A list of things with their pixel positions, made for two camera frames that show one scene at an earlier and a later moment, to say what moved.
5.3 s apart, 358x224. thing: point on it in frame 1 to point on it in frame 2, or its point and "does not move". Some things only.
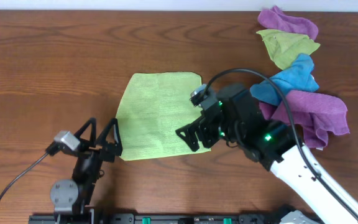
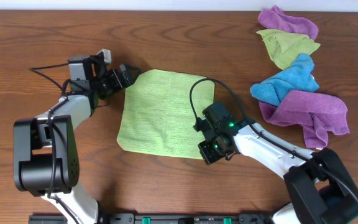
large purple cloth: (317, 115) does not move
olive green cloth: (284, 47) does not move
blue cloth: (299, 78) does not move
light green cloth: (153, 106) does not move
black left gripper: (110, 151) to (124, 76)
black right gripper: (192, 138) to (209, 158)
